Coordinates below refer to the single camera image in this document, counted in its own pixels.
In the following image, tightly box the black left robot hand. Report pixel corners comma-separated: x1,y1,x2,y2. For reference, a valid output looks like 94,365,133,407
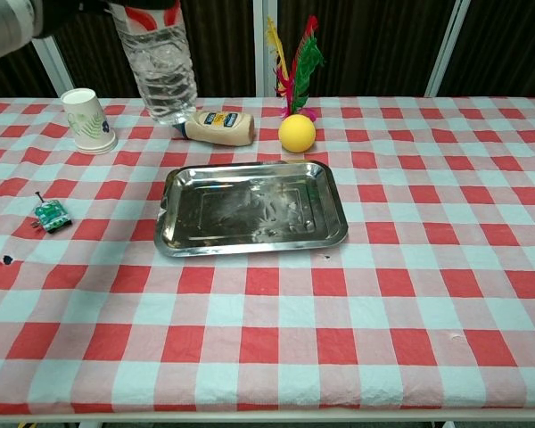
39,0,113,38

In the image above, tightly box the transparent plastic water bottle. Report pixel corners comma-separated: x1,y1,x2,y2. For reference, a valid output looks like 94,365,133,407
109,0,199,127

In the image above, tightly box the mayonnaise squeeze bottle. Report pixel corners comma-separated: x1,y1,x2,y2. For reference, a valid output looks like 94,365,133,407
171,110,256,147

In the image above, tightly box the stainless steel rectangular tray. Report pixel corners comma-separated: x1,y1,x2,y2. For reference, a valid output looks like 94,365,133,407
153,160,350,259

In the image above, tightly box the white paper cup leaf print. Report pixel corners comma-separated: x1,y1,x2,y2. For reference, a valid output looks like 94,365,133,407
60,87,119,156

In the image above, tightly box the small green toy tank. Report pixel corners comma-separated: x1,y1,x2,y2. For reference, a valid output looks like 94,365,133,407
30,191,73,235

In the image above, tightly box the colourful feather shuttlecock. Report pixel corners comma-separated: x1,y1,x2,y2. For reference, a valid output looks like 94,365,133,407
266,15,326,122

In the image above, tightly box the yellow ball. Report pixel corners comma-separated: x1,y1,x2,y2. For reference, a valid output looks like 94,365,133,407
278,113,317,154

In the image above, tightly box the red white checkered tablecloth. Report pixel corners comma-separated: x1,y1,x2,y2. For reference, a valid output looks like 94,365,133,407
0,95,535,416

